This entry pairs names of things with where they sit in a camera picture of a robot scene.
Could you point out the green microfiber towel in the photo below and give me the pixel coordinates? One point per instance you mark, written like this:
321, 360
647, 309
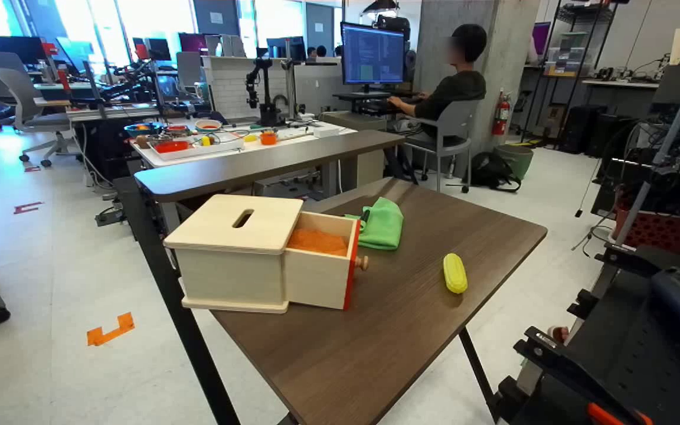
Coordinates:
378, 225

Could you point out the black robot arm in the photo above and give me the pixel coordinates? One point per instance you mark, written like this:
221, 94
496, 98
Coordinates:
267, 92

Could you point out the orange-lined wooden drawer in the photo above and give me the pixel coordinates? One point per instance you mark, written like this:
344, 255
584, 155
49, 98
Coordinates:
321, 261

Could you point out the dark wooden table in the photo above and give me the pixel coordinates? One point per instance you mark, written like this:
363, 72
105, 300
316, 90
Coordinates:
350, 366

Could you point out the light wooden box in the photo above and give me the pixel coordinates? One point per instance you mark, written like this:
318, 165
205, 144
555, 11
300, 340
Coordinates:
231, 254

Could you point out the yellow oblong toy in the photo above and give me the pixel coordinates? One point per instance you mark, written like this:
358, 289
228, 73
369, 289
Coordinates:
455, 274

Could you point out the grey office chair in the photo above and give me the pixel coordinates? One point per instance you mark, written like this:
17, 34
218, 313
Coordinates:
447, 138

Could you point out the black bag on floor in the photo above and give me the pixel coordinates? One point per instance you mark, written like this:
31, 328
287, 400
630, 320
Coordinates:
491, 170

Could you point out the large computer monitor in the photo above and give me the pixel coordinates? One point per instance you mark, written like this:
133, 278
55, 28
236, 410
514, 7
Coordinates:
372, 55

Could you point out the long dark desk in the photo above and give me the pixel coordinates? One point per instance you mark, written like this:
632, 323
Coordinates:
200, 177

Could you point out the seated person in dark shirt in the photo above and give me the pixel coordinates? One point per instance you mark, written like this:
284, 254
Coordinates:
467, 46

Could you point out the white tray with toys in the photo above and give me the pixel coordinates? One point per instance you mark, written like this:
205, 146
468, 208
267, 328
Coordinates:
163, 149

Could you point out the red fire extinguisher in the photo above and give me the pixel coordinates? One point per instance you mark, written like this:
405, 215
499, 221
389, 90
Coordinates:
501, 113

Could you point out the grey rolling chair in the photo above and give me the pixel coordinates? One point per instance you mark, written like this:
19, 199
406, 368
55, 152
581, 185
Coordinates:
31, 112

